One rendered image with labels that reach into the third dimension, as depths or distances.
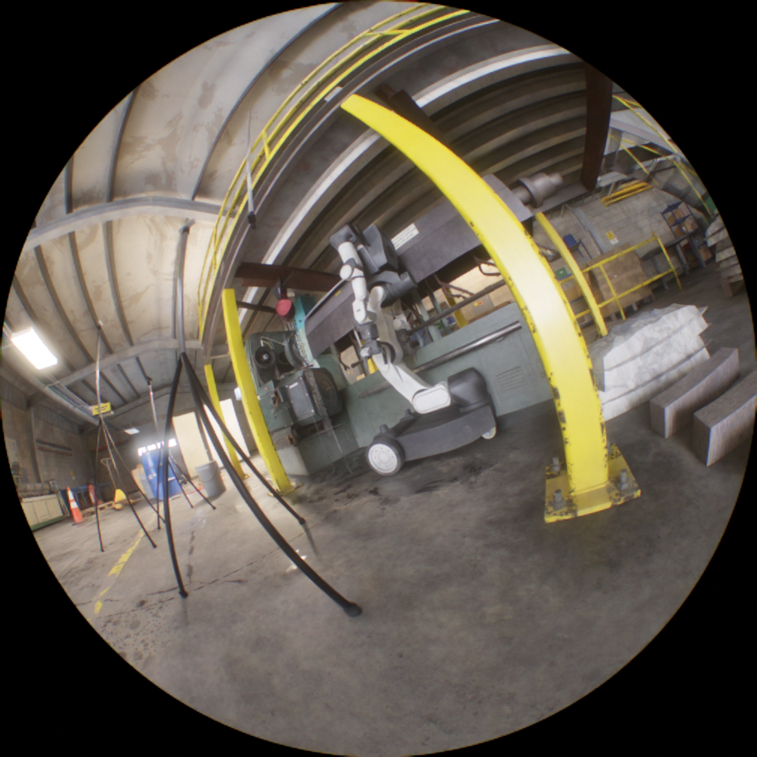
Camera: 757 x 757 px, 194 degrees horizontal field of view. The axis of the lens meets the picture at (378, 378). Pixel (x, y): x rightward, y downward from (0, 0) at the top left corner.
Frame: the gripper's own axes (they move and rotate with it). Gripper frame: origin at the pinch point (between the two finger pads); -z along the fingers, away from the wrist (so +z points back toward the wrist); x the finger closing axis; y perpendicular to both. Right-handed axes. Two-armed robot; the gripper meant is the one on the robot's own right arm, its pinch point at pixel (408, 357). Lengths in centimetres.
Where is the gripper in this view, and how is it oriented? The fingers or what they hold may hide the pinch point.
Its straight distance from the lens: 150.1
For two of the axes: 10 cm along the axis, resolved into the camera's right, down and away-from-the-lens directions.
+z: -2.0, -9.8, -0.2
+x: -8.5, 1.7, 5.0
